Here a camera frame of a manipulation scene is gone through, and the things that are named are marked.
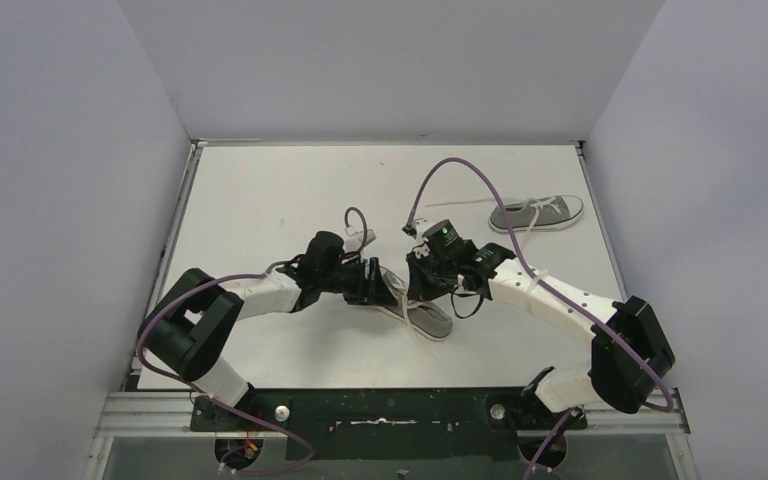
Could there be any aluminium frame rail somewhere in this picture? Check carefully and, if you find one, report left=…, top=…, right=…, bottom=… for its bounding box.
left=95, top=391, right=691, bottom=438

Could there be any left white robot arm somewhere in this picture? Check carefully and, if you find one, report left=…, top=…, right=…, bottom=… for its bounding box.
left=137, top=231, right=398, bottom=427

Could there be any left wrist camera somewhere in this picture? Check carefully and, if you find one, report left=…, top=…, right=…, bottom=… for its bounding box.
left=342, top=226, right=377, bottom=253

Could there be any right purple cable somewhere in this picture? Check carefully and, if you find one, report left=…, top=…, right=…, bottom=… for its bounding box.
left=403, top=157, right=675, bottom=480

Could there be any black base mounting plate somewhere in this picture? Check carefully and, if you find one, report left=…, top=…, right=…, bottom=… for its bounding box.
left=188, top=387, right=589, bottom=463

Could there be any grey canvas sneaker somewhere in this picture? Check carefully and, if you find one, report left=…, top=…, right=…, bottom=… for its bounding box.
left=425, top=194, right=585, bottom=234
left=376, top=267, right=454, bottom=343

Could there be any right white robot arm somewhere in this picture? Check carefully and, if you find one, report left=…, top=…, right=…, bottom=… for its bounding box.
left=403, top=220, right=675, bottom=427

